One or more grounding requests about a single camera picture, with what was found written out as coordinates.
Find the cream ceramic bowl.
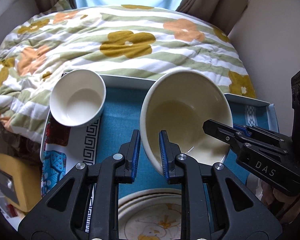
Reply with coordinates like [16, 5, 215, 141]
[140, 70, 233, 174]

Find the white duck pattern plate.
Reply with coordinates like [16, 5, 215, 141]
[119, 193, 181, 239]

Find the white ceramic bowl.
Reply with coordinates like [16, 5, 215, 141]
[49, 69, 107, 127]

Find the white plain shallow plate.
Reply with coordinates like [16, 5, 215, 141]
[118, 188, 181, 210]

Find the yellow box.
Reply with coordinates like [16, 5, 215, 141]
[0, 153, 41, 213]

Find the teal patterned table cloth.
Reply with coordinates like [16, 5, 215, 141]
[41, 87, 270, 233]

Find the white tray table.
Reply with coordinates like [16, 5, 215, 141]
[40, 75, 279, 166]

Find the floral striped quilt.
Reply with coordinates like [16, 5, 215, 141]
[0, 0, 256, 142]

